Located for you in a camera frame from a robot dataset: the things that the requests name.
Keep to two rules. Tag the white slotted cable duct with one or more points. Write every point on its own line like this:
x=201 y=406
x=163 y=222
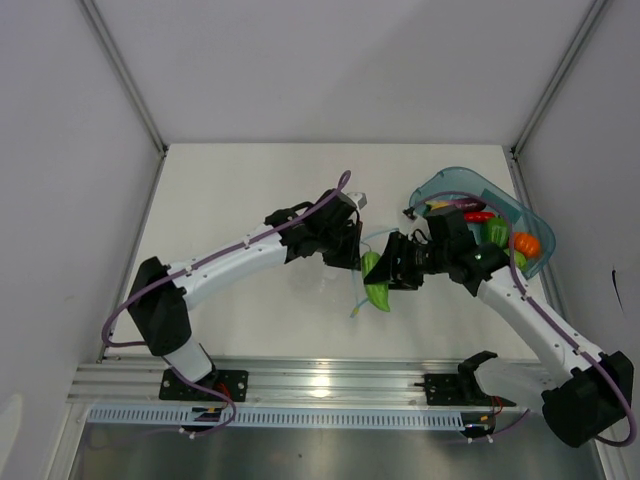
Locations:
x=414 y=419

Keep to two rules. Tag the red toy chili pepper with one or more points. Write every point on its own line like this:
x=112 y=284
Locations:
x=480 y=217

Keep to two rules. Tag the light green toy fruit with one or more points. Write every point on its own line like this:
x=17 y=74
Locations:
x=519 y=258

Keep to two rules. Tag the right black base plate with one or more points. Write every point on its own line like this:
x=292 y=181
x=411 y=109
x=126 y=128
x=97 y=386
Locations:
x=447 y=389

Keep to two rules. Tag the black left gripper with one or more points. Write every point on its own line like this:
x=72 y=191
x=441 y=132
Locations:
x=351 y=258

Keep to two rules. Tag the purple toy eggplant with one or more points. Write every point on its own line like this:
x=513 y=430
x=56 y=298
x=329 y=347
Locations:
x=465 y=204

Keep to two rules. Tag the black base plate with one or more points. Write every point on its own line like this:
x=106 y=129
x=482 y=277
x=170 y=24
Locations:
x=447 y=389
x=231 y=383

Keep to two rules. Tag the light green toy pepper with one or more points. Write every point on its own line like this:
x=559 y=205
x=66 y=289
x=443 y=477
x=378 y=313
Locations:
x=377 y=294

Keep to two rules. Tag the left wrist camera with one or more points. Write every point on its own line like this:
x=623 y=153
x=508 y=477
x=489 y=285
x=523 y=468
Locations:
x=358 y=198

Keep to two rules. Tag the teal plastic tub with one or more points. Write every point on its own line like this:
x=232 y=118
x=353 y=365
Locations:
x=459 y=182

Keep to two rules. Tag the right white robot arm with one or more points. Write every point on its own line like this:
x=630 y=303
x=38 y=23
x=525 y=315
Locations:
x=589 y=394

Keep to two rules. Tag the orange toy pumpkin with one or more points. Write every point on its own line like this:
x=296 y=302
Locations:
x=527 y=244

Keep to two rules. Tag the yellow toy lemon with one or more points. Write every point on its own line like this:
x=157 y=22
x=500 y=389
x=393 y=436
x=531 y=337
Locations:
x=438 y=205

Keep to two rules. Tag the dark green toy bell pepper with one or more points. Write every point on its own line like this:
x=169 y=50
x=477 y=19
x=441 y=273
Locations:
x=495 y=230

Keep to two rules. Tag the aluminium mounting rail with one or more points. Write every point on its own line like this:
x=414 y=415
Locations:
x=278 y=382

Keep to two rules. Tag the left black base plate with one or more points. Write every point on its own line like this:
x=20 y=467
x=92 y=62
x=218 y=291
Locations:
x=231 y=383

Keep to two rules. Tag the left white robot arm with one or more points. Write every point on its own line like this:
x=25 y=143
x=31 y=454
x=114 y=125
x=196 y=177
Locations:
x=163 y=295

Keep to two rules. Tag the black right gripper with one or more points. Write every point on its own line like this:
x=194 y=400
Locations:
x=397 y=275

